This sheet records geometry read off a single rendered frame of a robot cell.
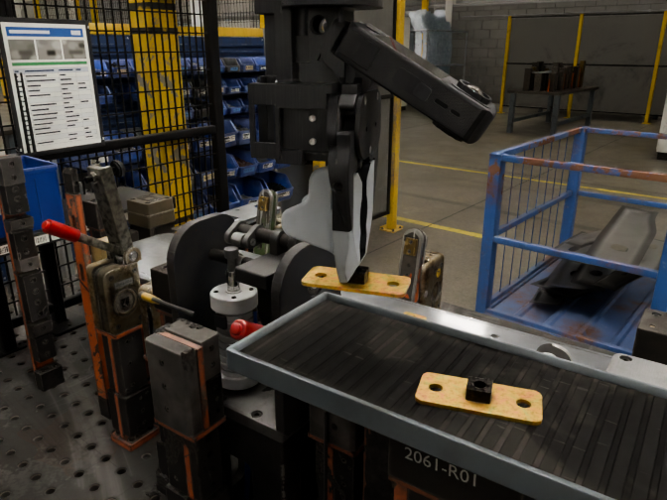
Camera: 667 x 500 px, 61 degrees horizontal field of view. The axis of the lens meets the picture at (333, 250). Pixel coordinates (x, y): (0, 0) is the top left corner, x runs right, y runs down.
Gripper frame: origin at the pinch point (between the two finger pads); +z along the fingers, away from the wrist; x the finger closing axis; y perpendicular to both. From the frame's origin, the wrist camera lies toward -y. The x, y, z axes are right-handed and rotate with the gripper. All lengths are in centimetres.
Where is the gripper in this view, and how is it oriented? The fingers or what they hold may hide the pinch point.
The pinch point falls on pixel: (356, 262)
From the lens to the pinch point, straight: 45.2
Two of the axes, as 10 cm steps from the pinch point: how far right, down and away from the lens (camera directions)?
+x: -2.8, 3.2, -9.0
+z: 0.0, 9.4, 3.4
